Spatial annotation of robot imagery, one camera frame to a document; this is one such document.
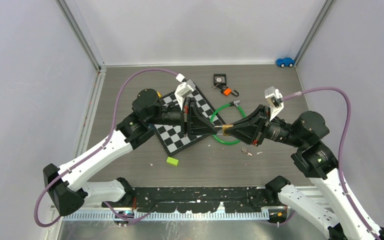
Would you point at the aluminium frame rail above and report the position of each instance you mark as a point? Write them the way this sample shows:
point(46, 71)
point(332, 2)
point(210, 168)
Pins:
point(68, 201)

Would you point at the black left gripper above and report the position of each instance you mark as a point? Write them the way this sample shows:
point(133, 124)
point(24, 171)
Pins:
point(194, 123)

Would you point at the orange black padlock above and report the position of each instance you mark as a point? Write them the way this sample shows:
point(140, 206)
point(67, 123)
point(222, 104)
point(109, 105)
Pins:
point(226, 91)

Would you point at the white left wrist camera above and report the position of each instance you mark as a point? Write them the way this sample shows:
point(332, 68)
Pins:
point(185, 87)

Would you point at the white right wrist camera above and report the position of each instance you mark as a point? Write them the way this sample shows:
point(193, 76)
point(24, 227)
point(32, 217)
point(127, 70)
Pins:
point(275, 101)

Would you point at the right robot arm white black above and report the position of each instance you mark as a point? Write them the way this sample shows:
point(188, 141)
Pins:
point(345, 219)

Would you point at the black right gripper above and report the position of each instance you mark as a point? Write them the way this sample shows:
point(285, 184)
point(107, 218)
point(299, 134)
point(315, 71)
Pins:
point(250, 130)

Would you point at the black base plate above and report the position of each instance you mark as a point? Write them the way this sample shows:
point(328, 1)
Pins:
point(244, 199)

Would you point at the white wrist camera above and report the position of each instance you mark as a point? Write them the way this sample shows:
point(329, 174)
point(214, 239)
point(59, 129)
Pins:
point(275, 101)
point(185, 87)

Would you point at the black square key tag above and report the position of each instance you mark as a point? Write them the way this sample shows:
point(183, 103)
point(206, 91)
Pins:
point(219, 79)

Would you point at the silver keys on ring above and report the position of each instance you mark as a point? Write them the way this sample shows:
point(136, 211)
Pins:
point(218, 86)

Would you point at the blue toy car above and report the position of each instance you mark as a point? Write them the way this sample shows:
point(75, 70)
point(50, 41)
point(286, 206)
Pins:
point(285, 62)

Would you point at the brass padlock with steel shackle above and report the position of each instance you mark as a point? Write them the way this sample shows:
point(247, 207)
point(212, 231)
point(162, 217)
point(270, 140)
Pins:
point(223, 130)

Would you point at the silver cable lock keys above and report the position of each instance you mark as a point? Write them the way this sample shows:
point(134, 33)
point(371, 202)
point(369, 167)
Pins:
point(245, 151)

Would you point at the green cable lock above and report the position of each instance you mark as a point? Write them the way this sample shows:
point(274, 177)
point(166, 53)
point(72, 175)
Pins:
point(236, 104)

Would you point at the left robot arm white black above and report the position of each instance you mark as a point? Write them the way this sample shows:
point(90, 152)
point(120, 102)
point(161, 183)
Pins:
point(69, 186)

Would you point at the black white chessboard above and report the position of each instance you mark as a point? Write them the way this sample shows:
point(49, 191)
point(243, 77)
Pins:
point(170, 136)

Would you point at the lime green block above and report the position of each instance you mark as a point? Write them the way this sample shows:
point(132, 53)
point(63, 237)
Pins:
point(172, 161)

